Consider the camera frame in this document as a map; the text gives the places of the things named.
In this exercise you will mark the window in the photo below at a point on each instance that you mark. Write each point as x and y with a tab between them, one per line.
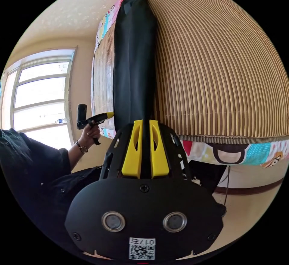
38	95

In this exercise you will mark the black pants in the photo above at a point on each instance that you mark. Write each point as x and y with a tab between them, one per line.
133	66

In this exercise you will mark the person's body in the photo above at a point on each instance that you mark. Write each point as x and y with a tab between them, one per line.
43	179

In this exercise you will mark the person's left forearm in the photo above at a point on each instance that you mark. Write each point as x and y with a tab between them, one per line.
77	154

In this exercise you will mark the person's left hand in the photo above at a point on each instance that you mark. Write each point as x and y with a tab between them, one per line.
90	137

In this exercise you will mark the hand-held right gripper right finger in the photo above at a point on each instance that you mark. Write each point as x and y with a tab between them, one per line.
159	156

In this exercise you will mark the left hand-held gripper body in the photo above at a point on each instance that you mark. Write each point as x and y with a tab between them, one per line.
93	122

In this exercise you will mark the clear plastic bottle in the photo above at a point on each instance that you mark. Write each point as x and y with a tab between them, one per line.
62	120

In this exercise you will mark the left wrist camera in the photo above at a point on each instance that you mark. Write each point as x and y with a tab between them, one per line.
81	112

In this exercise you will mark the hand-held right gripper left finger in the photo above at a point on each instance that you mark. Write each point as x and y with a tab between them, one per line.
131	156

